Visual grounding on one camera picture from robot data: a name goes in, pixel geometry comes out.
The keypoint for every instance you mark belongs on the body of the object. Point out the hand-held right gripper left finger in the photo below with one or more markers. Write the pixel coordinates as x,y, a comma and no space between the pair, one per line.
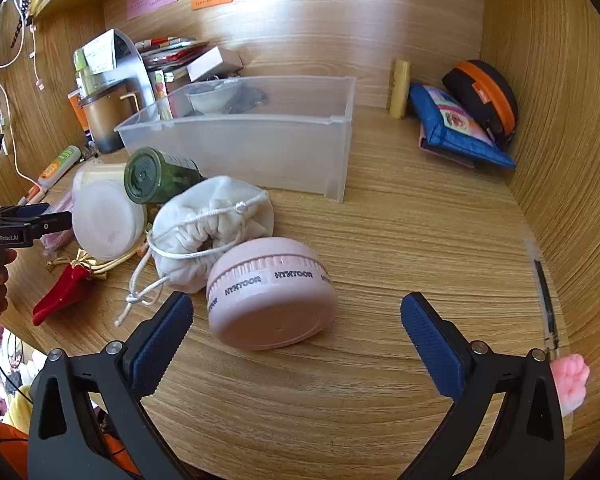
162,340

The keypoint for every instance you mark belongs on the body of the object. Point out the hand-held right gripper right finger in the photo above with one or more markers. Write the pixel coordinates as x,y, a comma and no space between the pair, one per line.
430,350

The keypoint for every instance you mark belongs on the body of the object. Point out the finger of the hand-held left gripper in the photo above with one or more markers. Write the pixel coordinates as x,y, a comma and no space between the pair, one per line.
52,221
34,210

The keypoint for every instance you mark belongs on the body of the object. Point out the pink mesh packet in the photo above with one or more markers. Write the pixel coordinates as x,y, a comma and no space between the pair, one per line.
62,204

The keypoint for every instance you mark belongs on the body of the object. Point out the white round jar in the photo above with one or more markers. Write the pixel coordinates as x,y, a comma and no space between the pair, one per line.
107,220

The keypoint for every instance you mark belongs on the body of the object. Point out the red velvet pouch gold trim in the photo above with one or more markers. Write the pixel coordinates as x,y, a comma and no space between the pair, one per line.
60,292

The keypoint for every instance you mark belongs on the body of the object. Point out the green spray bottle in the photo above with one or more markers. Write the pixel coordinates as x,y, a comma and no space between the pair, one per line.
145,175

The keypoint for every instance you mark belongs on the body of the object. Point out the pink round case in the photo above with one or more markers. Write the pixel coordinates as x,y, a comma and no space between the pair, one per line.
270,310

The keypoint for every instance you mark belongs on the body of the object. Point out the clear plastic storage box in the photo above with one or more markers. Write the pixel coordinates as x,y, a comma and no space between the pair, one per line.
280,155

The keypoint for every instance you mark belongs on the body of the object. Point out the wooden desktop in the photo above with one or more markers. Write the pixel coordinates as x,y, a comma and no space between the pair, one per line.
380,260

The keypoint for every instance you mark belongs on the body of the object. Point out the person's left hand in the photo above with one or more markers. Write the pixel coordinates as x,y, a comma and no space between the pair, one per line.
4,275

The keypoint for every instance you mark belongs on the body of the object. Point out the orange marker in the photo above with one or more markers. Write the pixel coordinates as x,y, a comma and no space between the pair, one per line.
30,195

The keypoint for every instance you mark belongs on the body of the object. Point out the metal clip tool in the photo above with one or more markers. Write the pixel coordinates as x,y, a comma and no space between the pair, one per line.
90,150

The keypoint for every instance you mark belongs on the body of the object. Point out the orange box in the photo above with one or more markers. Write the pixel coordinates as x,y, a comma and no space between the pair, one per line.
75,110

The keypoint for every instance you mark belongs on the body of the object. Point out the brown mug with lid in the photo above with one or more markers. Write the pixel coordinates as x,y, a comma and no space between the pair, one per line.
105,120

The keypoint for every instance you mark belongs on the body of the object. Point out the clear plastic strip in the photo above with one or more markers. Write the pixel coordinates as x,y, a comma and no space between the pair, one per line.
545,285

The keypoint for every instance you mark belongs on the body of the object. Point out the pink paw toy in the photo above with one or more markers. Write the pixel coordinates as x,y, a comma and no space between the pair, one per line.
570,380

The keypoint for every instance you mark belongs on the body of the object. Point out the green white box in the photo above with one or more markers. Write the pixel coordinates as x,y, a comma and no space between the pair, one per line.
82,72

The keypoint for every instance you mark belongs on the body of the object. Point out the yellow cloth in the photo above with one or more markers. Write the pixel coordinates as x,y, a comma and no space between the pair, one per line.
20,412

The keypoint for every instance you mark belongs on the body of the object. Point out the fruit sticker strip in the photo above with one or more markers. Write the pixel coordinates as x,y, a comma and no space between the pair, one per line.
160,90

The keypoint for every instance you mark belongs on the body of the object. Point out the white paper note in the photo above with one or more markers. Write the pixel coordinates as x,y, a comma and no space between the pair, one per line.
100,52

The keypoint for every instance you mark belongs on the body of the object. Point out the grey curved sheet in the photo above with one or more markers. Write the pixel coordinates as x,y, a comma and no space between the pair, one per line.
135,70

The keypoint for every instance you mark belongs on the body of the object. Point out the pink flat pouch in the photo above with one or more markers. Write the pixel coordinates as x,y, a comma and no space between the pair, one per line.
445,156

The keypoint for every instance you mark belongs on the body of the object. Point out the person's orange jacket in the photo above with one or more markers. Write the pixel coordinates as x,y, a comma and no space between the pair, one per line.
2,450

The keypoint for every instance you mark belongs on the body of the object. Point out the stack of booklets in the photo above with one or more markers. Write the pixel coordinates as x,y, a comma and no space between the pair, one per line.
175,55

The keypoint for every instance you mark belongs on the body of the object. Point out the red white pen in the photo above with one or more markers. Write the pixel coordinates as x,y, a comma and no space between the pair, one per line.
160,41

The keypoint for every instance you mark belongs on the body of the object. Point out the small white box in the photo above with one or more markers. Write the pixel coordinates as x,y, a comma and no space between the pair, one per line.
210,62

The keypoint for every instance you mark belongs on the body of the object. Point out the blue patchwork pouch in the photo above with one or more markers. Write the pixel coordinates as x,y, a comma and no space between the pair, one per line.
440,120

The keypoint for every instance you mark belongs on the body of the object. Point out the yellow sunscreen bottle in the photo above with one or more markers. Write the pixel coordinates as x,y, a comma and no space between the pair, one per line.
400,90

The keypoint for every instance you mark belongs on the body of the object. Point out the black orange zip case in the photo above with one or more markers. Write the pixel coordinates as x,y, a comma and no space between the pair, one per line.
465,85

